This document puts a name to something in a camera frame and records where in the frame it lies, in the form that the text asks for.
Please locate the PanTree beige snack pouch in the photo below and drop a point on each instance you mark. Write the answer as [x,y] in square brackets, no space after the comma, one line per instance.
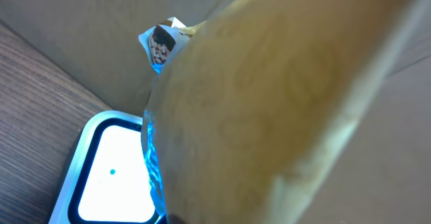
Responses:
[246,122]

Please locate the white barcode scanner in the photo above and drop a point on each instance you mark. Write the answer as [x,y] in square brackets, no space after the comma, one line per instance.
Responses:
[105,179]

